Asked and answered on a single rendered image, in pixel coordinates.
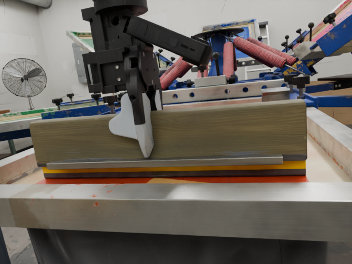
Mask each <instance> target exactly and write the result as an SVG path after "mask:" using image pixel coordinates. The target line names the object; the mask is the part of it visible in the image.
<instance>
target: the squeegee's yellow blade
mask: <svg viewBox="0 0 352 264"><path fill-rule="evenodd" d="M42 169H43V173H80V172H140V171H200V170H260V169H306V161H283V164H277V165H252V166H203V167H155V168H107V169H58V170H48V169H47V167H42Z"/></svg>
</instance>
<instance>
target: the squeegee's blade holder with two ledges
mask: <svg viewBox="0 0 352 264"><path fill-rule="evenodd" d="M277 164H283V156H282V154H266V155H232V156H199V157H166V158H133V159H100V160H67V161H50V162H48V163H47V164H46V165H47V169H48V170H58V169H107V168H155V167H203V166H252V165H277Z"/></svg>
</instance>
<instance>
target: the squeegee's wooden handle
mask: <svg viewBox="0 0 352 264"><path fill-rule="evenodd" d="M117 115H118V114H106V115H93V116H80V117H68V118H55V119H42V120H36V121H33V122H31V123H30V126H29V129H30V134H31V138H32V144H33V147H34V152H35V156H36V162H37V166H38V167H47V165H46V164H47V163H48V162H50V161H67V160H100V159H133V158H145V157H144V155H143V153H142V151H141V148H140V145H139V141H138V140H137V139H133V138H128V137H123V136H119V135H114V134H113V133H111V131H110V129H109V121H110V120H111V119H112V118H114V117H115V116H117ZM150 118H151V124H152V134H153V139H154V143H155V144H154V147H153V149H152V152H151V154H150V156H149V158H166V157H199V156H232V155H266V154H282V156H283V161H305V160H306V159H307V115H306V103H305V101H304V100H302V99H294V100H281V101H268V102H255V103H242V104H230V105H217V106H204V107H191V108H178V109H165V110H158V111H150Z"/></svg>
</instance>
